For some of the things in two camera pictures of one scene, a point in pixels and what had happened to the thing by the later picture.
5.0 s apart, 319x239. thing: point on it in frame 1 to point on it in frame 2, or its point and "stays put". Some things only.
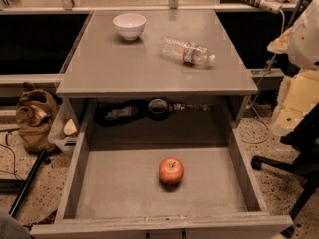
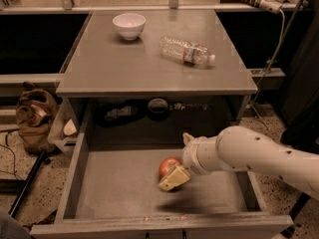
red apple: [171, 171] stays put
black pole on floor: [43, 156] stays put
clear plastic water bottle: [187, 51] stays put
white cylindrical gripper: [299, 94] to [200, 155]
